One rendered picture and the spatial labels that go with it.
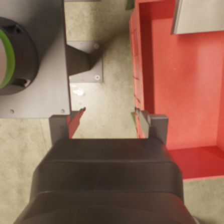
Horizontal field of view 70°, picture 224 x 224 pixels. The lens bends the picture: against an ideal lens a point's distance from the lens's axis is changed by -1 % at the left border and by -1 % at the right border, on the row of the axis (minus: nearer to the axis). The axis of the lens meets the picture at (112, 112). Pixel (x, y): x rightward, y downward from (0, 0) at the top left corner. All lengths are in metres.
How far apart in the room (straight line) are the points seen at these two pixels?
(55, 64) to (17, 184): 1.62
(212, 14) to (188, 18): 0.06
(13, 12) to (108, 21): 0.95
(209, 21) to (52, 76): 0.39
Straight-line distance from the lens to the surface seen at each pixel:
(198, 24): 0.49
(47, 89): 0.37
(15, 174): 1.82
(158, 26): 0.75
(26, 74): 0.35
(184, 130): 0.85
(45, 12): 0.38
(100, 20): 1.30
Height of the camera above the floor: 1.26
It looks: 74 degrees down
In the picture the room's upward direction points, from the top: 180 degrees counter-clockwise
